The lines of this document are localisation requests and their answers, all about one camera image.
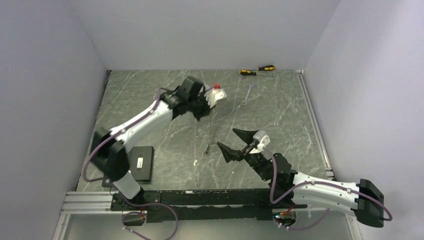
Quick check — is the small silver wrench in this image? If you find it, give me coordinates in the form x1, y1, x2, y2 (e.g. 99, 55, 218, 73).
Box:
241, 83, 255, 106

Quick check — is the black plate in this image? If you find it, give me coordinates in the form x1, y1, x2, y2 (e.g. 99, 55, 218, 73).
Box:
129, 146, 155, 182

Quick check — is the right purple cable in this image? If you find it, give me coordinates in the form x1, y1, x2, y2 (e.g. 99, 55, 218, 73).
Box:
263, 147, 394, 232

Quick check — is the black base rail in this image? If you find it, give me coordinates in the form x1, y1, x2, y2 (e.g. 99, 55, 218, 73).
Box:
110, 188, 307, 223

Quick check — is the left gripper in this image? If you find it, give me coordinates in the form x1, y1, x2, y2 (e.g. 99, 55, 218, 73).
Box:
187, 90, 216, 122

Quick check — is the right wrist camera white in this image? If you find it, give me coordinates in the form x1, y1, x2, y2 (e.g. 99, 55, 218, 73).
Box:
249, 130, 271, 154

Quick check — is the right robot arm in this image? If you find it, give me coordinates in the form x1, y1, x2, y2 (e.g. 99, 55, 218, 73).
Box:
216, 128, 393, 228

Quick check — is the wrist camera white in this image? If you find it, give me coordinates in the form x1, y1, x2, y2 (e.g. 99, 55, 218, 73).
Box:
204, 83, 227, 109
249, 130, 271, 154

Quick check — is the lower yellow black screwdriver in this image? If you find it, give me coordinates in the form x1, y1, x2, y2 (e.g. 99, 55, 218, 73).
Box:
239, 69, 273, 77

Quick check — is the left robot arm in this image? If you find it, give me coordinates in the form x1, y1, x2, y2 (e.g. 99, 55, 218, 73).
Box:
82, 76, 226, 210

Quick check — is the yellow black screwdriver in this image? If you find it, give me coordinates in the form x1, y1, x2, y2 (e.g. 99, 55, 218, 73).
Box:
239, 69, 273, 77
257, 65, 275, 72

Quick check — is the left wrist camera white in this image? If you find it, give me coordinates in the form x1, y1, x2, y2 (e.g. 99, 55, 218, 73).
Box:
204, 83, 227, 109

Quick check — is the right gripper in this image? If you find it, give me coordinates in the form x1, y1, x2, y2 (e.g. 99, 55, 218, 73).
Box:
217, 128, 271, 182

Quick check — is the upper yellow black screwdriver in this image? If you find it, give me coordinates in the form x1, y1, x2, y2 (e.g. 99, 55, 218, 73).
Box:
257, 65, 275, 72

